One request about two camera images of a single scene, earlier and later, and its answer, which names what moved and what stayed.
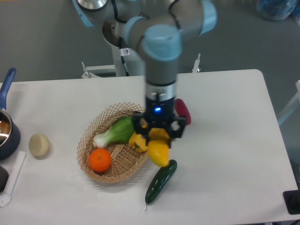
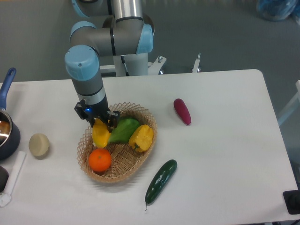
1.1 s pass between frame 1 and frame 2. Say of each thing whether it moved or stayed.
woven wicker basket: stayed
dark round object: stayed
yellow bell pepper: stayed
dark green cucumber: stayed
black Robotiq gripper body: moved
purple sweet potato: stayed
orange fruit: stayed
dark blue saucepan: stayed
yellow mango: moved
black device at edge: stayed
